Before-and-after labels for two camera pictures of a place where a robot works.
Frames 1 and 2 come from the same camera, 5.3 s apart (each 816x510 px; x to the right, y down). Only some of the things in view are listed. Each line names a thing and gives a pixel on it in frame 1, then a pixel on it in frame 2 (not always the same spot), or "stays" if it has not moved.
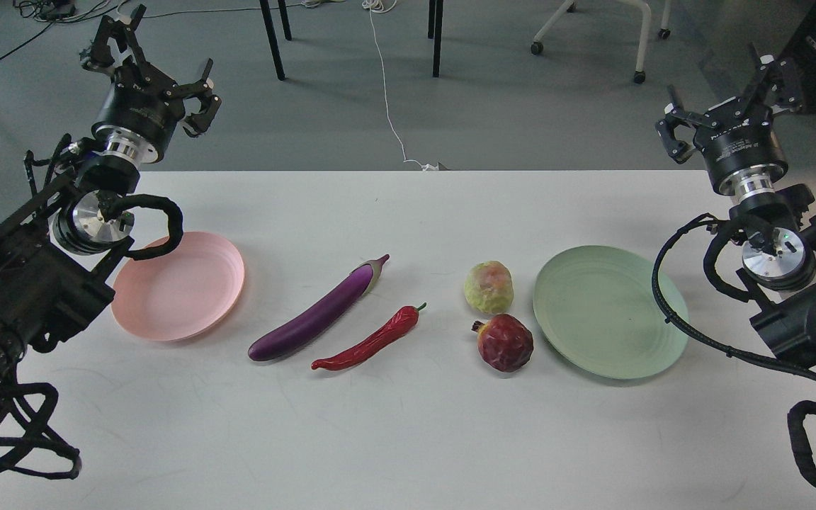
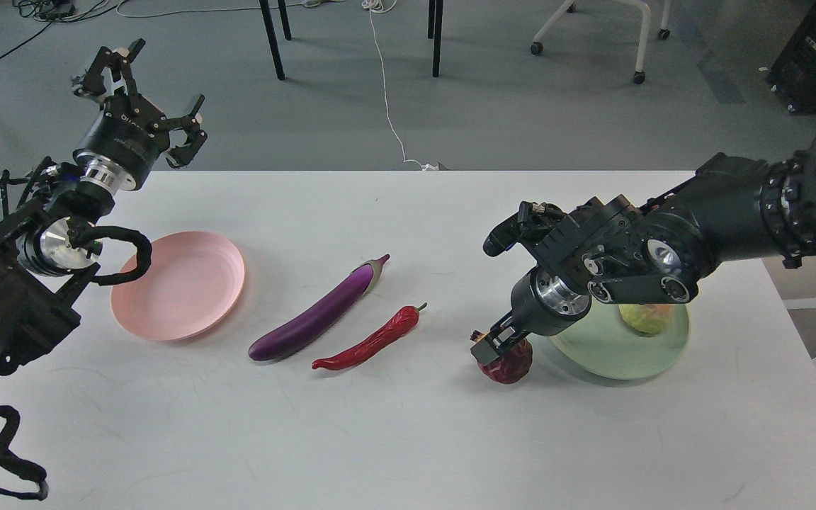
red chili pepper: (403, 321) stays
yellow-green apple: (489, 287) → (647, 318)
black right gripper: (743, 154) → (543, 304)
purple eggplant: (316, 318) stays
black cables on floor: (54, 11) stays
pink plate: (183, 292) stays
